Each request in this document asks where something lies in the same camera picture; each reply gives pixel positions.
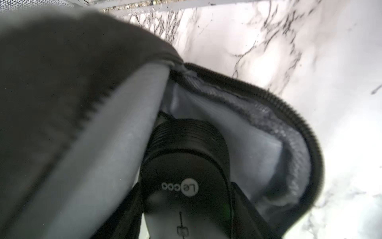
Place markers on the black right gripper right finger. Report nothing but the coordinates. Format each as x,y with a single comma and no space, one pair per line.
247,221

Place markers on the black computer mouse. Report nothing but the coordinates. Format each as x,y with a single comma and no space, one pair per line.
185,182

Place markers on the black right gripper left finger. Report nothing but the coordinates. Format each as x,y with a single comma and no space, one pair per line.
125,222

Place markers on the grey laptop bag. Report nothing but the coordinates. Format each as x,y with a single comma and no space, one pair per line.
81,94

